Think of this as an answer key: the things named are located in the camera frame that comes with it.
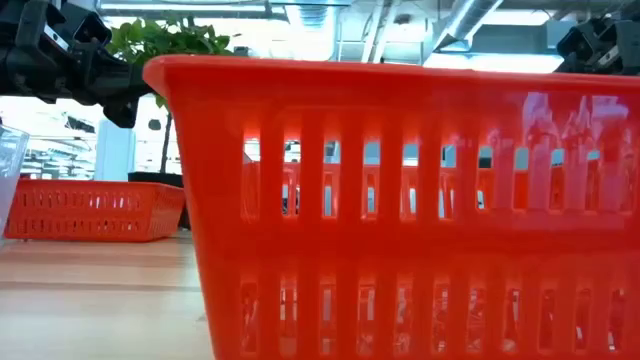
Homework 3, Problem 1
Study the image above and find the silver ceiling duct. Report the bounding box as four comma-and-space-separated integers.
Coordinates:
432, 0, 504, 54

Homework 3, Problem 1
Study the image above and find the clear plastic container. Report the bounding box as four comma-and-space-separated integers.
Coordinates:
0, 123, 31, 236

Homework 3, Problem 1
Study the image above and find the green leafy plant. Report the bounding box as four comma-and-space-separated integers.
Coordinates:
105, 17, 235, 175

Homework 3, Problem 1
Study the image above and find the red fine-mesh basket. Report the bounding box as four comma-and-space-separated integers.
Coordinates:
3, 178, 187, 244

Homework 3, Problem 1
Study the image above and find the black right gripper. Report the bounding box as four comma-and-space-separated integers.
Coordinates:
555, 17, 640, 77

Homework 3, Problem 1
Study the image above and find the white pillar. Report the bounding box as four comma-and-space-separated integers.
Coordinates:
93, 118, 137, 182

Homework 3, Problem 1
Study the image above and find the large red slotted basket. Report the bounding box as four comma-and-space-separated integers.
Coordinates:
142, 53, 640, 360

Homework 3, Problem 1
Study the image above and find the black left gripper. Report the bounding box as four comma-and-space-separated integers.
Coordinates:
0, 0, 154, 129

